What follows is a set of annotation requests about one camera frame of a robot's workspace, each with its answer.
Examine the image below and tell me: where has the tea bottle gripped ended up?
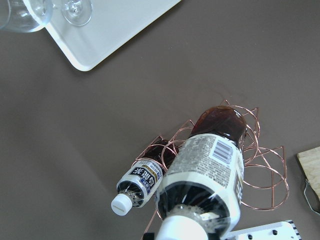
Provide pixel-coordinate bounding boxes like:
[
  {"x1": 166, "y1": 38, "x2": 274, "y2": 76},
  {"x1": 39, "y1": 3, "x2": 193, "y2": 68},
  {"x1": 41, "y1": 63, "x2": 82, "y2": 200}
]
[{"x1": 156, "y1": 106, "x2": 247, "y2": 240}]

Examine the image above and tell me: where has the tea bottle middle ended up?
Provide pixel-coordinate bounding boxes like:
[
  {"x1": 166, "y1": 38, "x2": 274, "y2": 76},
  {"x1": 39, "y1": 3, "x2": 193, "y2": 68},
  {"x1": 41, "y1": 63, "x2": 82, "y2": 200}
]
[{"x1": 110, "y1": 139, "x2": 179, "y2": 216}]

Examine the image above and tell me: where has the white serving tray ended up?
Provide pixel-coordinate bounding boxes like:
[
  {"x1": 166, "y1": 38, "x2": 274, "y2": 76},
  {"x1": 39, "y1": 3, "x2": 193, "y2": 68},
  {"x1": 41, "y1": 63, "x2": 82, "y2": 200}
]
[{"x1": 45, "y1": 0, "x2": 178, "y2": 72}]

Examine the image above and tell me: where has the wooden cutting board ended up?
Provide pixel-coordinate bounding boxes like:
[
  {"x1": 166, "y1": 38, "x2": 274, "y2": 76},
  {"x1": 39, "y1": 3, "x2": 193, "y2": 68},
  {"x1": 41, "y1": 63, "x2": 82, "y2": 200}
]
[{"x1": 297, "y1": 146, "x2": 320, "y2": 216}]

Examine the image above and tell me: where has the wine glass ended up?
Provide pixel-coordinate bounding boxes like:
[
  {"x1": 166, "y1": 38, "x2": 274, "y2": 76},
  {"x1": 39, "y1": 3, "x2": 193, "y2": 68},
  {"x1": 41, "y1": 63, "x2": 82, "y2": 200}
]
[{"x1": 0, "y1": 0, "x2": 93, "y2": 33}]

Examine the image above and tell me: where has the copper wire bottle basket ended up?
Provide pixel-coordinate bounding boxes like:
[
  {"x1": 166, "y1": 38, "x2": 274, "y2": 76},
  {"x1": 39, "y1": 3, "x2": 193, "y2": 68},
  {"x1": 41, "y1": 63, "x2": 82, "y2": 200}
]
[{"x1": 150, "y1": 100, "x2": 289, "y2": 224}]

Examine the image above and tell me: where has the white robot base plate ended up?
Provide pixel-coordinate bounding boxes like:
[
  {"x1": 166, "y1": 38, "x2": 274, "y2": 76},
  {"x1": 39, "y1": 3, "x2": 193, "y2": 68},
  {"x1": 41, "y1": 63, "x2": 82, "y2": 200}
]
[{"x1": 222, "y1": 220, "x2": 302, "y2": 240}]

